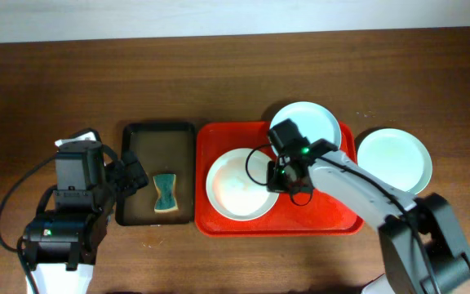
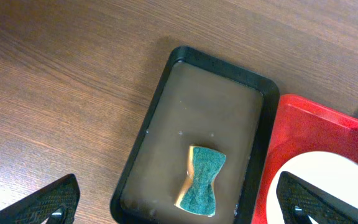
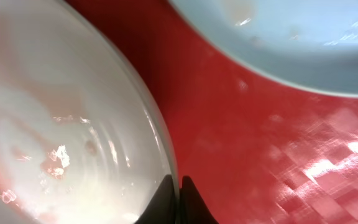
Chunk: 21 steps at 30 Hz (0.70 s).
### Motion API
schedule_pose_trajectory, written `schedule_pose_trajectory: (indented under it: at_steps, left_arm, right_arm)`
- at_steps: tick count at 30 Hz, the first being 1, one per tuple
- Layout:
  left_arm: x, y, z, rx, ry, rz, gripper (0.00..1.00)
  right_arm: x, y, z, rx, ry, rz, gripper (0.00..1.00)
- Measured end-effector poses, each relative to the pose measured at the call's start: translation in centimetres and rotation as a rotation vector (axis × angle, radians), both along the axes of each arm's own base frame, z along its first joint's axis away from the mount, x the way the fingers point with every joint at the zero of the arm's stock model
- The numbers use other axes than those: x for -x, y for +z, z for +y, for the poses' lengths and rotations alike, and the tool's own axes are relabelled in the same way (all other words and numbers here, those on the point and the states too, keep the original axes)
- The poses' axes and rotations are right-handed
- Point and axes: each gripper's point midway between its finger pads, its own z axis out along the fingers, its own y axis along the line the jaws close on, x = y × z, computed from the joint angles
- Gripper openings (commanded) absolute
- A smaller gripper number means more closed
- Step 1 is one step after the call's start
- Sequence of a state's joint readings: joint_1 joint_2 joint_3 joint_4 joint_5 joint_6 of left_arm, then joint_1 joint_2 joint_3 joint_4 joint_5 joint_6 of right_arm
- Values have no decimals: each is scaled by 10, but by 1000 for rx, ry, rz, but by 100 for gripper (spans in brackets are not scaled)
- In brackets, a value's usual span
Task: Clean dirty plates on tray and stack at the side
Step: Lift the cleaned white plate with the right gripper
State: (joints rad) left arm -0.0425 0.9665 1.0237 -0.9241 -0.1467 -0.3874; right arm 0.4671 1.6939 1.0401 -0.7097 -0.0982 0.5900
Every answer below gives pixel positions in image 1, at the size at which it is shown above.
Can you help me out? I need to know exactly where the light blue plate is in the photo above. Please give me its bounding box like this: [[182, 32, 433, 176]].
[[269, 101, 342, 154]]

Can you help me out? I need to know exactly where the red plastic tray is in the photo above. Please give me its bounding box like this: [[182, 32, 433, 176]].
[[194, 121, 363, 237]]

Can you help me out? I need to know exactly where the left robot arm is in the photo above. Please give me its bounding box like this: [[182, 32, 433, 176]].
[[17, 140, 149, 293]]

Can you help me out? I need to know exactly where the black rectangular water tray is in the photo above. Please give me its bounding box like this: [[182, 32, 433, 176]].
[[116, 122, 196, 226]]

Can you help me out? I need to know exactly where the green and yellow sponge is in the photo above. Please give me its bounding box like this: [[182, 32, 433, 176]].
[[153, 173, 178, 213]]

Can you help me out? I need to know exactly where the white plate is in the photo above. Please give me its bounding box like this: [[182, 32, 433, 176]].
[[206, 148, 279, 221]]

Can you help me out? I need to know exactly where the mint green plate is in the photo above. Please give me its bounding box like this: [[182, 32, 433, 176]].
[[357, 128, 432, 194]]

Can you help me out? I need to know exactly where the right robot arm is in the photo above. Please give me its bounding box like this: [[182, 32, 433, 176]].
[[266, 119, 470, 294]]

